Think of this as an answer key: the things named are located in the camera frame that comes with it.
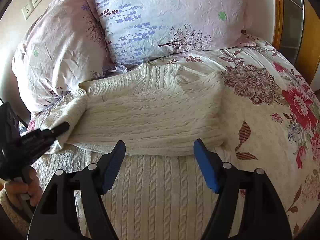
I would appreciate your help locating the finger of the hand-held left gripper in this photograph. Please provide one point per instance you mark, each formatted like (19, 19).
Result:
(60, 129)

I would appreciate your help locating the floral quilt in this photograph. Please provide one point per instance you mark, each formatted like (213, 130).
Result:
(262, 122)

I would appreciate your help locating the person's left hand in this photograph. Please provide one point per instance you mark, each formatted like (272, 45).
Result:
(33, 187)

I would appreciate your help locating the pink pillow with purple print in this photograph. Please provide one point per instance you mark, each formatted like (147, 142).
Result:
(162, 17)

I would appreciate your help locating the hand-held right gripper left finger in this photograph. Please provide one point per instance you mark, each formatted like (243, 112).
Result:
(114, 165)

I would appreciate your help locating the white wall socket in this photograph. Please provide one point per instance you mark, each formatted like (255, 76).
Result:
(27, 10)

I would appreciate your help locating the pink crinkled pillow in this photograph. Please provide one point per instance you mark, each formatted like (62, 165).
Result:
(60, 52)

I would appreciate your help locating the wooden cabinet with glass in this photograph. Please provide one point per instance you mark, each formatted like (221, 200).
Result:
(311, 42)

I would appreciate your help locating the wooden bed headboard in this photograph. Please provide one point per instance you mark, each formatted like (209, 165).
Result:
(278, 12)

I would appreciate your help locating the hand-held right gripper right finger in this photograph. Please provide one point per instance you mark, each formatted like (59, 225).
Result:
(205, 167)

